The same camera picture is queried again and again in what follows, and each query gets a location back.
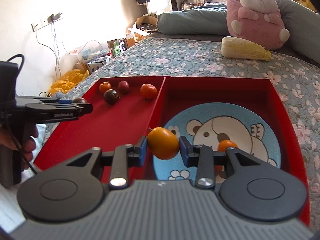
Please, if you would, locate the white wall power strip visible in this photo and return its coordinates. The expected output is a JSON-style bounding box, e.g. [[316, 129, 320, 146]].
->
[[31, 12, 63, 32]]

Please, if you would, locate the napa cabbage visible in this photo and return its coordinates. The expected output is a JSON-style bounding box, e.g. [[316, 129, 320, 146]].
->
[[221, 36, 272, 61]]

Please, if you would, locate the large orange mandarin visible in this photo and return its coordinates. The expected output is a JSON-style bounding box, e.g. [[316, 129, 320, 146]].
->
[[140, 83, 158, 100]]

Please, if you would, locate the dark red cherry tomato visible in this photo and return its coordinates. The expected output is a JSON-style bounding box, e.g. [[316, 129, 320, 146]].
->
[[118, 81, 130, 94]]

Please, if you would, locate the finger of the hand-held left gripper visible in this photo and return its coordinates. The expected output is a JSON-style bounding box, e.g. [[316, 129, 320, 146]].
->
[[17, 96, 74, 105], [74, 103, 94, 117]]

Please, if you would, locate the red box tray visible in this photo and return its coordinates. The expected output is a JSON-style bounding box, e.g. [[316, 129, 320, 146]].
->
[[41, 37, 320, 200]]

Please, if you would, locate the grey-blue long pillow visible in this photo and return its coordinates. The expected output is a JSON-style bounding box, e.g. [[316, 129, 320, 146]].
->
[[156, 0, 320, 65]]

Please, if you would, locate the white printed carton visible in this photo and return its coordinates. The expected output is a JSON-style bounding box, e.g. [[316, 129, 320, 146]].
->
[[86, 56, 112, 73]]

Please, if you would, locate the round orange mandarin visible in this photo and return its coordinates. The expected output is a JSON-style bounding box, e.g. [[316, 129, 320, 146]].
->
[[214, 140, 239, 172]]

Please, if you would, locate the green and white carton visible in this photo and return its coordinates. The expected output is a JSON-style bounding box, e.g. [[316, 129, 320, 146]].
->
[[107, 39, 126, 57]]

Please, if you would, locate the red box lid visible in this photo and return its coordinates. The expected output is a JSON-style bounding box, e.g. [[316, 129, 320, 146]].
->
[[34, 76, 167, 180]]

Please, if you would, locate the dark purple cherry tomato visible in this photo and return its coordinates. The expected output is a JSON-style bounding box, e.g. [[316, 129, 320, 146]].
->
[[103, 89, 120, 105]]

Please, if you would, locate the open brown cardboard box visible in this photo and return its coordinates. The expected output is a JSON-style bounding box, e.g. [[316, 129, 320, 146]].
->
[[136, 14, 158, 34]]

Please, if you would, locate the clear plastic container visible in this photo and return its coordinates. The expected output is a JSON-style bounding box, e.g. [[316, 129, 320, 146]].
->
[[81, 47, 111, 63]]

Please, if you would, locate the small orange cherry tomato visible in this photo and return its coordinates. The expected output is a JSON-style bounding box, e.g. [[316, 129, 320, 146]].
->
[[99, 82, 112, 94]]

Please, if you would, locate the oval orange kumquat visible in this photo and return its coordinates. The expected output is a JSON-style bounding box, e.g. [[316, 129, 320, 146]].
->
[[147, 127, 180, 160]]

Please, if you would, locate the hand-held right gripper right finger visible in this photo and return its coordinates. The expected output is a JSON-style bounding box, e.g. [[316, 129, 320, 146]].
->
[[179, 135, 272, 189]]

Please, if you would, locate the blue bear print plate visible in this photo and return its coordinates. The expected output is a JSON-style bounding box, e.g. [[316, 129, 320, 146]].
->
[[152, 102, 282, 182]]

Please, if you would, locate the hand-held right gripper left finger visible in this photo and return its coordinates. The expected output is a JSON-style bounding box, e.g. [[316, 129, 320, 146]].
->
[[65, 136, 147, 190]]

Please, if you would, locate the pink rabbit plush toy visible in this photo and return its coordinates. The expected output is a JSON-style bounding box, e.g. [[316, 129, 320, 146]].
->
[[226, 0, 290, 51]]

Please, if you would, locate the person's left hand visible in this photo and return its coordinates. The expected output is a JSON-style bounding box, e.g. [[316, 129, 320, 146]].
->
[[0, 125, 39, 169]]

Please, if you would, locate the yellow plastic bag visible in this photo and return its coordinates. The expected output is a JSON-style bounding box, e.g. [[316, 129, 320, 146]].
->
[[49, 69, 90, 95]]

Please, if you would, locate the small brown cardboard box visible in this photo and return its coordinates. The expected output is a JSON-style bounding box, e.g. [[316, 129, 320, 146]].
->
[[125, 29, 146, 50]]

